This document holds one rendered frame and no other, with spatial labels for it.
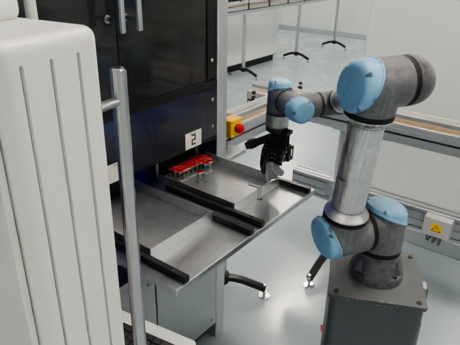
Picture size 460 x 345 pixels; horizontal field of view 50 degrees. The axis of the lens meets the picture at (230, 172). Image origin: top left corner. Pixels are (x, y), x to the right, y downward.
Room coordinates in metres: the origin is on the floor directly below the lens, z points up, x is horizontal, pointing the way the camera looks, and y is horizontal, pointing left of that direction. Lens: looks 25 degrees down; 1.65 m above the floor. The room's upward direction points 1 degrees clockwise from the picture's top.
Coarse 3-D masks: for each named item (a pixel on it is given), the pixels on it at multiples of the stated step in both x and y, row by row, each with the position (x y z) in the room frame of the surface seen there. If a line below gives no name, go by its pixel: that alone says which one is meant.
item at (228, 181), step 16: (224, 160) 1.69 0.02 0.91; (160, 176) 1.54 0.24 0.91; (208, 176) 1.60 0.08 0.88; (224, 176) 1.61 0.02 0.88; (240, 176) 1.61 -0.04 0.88; (256, 176) 1.60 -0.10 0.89; (208, 192) 1.48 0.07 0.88; (224, 192) 1.48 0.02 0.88; (240, 192) 1.48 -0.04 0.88; (256, 192) 1.44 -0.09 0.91; (240, 208) 1.37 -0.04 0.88
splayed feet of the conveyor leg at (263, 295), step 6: (228, 276) 2.01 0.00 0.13; (234, 276) 2.02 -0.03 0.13; (240, 276) 2.03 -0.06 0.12; (228, 282) 2.01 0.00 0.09; (240, 282) 2.01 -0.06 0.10; (246, 282) 2.01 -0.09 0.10; (252, 282) 2.01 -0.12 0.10; (258, 282) 2.02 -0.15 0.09; (258, 288) 2.00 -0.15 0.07; (264, 288) 2.00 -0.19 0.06; (258, 294) 2.02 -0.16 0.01; (264, 294) 2.02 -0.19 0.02
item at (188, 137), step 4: (192, 132) 1.61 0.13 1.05; (196, 132) 1.63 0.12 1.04; (200, 132) 1.64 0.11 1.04; (188, 136) 1.59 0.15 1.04; (192, 136) 1.61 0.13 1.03; (196, 136) 1.63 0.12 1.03; (200, 136) 1.64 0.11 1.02; (188, 140) 1.59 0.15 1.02; (196, 140) 1.63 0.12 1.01; (200, 140) 1.64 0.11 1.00; (188, 144) 1.59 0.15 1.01; (196, 144) 1.63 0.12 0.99; (188, 148) 1.59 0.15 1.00
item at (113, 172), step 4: (112, 164) 1.32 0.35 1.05; (116, 164) 1.34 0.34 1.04; (108, 168) 1.31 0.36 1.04; (112, 168) 1.32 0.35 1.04; (116, 168) 1.34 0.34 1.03; (108, 172) 1.31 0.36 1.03; (112, 172) 1.32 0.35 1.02; (116, 172) 1.33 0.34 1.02; (108, 176) 1.31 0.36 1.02; (112, 176) 1.32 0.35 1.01; (116, 176) 1.33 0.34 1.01; (112, 180) 1.32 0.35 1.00; (116, 180) 1.33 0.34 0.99
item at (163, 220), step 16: (144, 192) 1.46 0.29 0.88; (160, 192) 1.42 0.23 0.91; (112, 208) 1.36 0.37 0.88; (144, 208) 1.36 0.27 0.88; (160, 208) 1.36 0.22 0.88; (176, 208) 1.36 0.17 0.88; (192, 208) 1.34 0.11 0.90; (144, 224) 1.26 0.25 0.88; (160, 224) 1.27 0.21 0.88; (176, 224) 1.27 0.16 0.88; (192, 224) 1.22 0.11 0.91; (144, 240) 1.17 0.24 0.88; (160, 240) 1.18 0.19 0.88; (176, 240) 1.16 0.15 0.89
